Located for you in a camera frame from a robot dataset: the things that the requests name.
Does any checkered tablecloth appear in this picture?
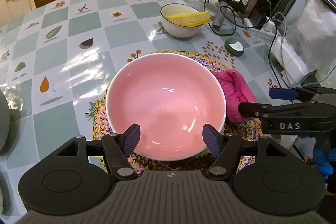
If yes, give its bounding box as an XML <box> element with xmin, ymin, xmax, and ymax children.
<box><xmin>0</xmin><ymin>0</ymin><xmax>297</xmax><ymax>219</ymax></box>

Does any pink ceramic bowl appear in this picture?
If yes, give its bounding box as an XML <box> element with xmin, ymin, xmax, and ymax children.
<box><xmin>105</xmin><ymin>53</ymin><xmax>227</xmax><ymax>161</ymax></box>

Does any grey-blue ceramic bowl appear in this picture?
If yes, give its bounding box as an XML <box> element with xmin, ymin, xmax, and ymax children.
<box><xmin>0</xmin><ymin>91</ymin><xmax>10</xmax><ymax>150</ymax></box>

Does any blue gloved right hand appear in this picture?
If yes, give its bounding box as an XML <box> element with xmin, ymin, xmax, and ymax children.
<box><xmin>297</xmin><ymin>135</ymin><xmax>335</xmax><ymax>180</ymax></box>

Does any yellow sponge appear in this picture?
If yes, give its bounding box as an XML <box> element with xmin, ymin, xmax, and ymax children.
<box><xmin>166</xmin><ymin>11</ymin><xmax>211</xmax><ymax>28</ymax></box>

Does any magenta cleaning cloth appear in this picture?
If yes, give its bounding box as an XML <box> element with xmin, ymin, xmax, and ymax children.
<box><xmin>212</xmin><ymin>69</ymin><xmax>257</xmax><ymax>123</ymax></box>

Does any white ceramic bowl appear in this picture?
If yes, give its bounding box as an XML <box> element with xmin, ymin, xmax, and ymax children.
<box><xmin>160</xmin><ymin>3</ymin><xmax>201</xmax><ymax>38</ymax></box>

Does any white power adapter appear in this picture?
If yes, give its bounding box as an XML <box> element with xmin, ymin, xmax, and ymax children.
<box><xmin>270</xmin><ymin>36</ymin><xmax>310</xmax><ymax>87</ymax></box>

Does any colourful woven placemat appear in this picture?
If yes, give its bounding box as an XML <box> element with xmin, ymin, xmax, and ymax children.
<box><xmin>85</xmin><ymin>51</ymin><xmax>262</xmax><ymax>174</ymax></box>

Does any black cable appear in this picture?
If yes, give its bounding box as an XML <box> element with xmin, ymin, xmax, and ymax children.
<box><xmin>166</xmin><ymin>0</ymin><xmax>289</xmax><ymax>88</ymax></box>

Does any green round timer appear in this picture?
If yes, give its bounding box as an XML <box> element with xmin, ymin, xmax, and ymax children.
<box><xmin>224</xmin><ymin>38</ymin><xmax>244</xmax><ymax>57</ymax></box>

